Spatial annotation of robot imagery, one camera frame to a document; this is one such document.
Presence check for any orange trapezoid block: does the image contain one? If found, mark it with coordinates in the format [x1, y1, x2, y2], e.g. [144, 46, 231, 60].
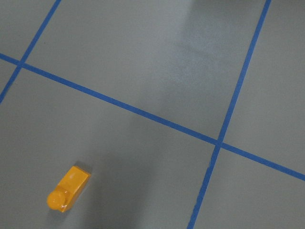
[46, 166, 91, 213]

